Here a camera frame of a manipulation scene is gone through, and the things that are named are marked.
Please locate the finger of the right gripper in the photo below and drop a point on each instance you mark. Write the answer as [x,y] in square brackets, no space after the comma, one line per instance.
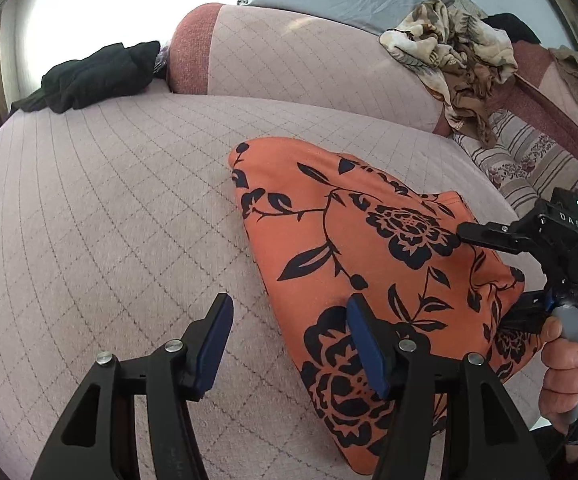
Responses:
[529,313]
[494,236]

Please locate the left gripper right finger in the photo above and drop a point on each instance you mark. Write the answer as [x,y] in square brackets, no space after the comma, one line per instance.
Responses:
[485,435]

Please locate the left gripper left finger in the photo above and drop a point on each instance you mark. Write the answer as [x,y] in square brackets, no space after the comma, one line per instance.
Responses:
[95,438]

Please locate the orange black floral shirt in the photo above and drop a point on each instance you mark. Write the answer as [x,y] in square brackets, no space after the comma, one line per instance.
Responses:
[324,226]

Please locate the black clothes pile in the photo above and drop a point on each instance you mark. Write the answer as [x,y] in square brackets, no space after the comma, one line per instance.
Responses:
[110,72]

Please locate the person's right hand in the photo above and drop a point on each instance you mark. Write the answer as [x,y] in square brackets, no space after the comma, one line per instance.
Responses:
[559,394]

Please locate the striped floral cushion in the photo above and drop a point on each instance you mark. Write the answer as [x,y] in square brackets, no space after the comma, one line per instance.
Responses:
[524,165]

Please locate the pink red folded quilt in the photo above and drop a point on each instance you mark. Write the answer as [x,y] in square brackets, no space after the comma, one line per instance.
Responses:
[543,92]

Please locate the brown cream floral blanket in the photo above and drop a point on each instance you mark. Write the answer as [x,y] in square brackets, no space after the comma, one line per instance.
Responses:
[458,58]

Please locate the black garment on sofa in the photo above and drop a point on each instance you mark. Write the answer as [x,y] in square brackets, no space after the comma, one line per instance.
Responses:
[515,28]

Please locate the pink quilted bed cover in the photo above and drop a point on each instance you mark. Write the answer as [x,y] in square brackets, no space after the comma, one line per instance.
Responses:
[118,227]

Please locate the pink quilted bolster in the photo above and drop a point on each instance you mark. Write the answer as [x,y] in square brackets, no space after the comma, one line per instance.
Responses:
[220,50]

